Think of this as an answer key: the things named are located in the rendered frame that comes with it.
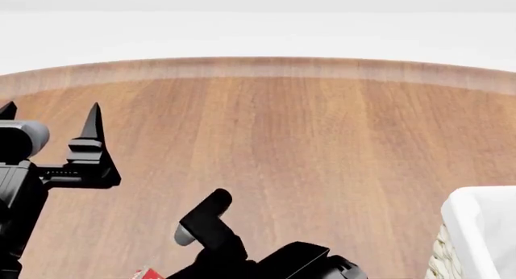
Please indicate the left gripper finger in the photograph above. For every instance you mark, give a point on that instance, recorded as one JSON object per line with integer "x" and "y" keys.
{"x": 92, "y": 146}
{"x": 9, "y": 112}

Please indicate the red milk carton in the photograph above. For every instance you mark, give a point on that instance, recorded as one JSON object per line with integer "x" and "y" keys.
{"x": 150, "y": 274}

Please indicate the woven wicker basket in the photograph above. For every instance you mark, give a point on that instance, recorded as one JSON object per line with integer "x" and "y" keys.
{"x": 441, "y": 258}

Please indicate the white lined wicker basket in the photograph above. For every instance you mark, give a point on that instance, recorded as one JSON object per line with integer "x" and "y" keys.
{"x": 488, "y": 230}

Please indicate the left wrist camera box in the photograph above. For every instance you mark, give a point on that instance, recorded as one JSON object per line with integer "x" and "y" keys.
{"x": 24, "y": 138}

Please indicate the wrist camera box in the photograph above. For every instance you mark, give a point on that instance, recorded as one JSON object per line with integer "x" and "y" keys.
{"x": 24, "y": 138}
{"x": 207, "y": 215}

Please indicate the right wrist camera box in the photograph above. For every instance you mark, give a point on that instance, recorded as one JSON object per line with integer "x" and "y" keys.
{"x": 207, "y": 215}

